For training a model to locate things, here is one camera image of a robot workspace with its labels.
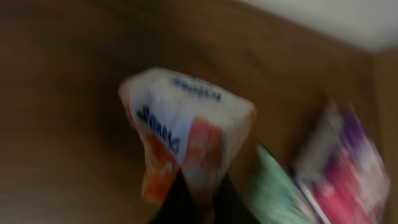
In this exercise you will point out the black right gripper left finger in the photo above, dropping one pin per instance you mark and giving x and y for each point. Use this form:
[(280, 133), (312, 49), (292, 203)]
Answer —
[(178, 207)]

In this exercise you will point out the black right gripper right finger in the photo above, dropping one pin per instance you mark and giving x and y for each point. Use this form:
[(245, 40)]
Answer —
[(229, 207)]

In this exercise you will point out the green flushable wipes pack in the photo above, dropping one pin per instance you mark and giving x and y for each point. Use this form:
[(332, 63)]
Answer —
[(273, 197)]

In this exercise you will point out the orange tissue pack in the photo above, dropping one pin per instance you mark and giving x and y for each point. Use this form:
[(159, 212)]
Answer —
[(188, 126)]

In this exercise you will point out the purple red snack bag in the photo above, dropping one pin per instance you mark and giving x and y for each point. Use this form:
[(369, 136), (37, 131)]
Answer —
[(340, 172)]

